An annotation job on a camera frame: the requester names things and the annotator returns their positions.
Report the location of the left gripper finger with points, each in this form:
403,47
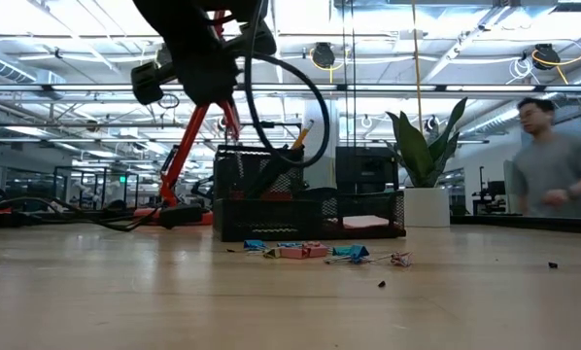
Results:
200,82
227,78

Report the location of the yellow pencil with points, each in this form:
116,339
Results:
304,133

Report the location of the black mesh desk organizer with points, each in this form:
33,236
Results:
271,219

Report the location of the pink sticky note pad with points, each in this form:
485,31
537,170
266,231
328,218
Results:
365,222

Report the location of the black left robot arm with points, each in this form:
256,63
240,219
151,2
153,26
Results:
188,19

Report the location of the red desk lamp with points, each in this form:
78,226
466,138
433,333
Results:
183,146

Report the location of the black computer case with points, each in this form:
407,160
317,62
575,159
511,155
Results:
365,167

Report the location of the blue binder clip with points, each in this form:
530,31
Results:
255,244
353,252

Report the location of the teal binder clip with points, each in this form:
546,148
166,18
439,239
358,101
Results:
289,244

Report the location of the yellow binder clip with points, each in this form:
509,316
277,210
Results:
272,253

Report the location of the snake plant in white pot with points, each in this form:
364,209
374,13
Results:
419,155

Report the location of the background desk with monitor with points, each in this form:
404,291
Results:
489,194

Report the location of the pale green cloth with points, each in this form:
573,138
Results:
509,189

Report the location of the person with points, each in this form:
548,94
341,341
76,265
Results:
553,170

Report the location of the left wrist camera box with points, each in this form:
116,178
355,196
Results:
259,39

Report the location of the black background workstation frame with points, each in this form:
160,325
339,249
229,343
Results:
96,187

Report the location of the black aluminium table frame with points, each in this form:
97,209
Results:
489,221

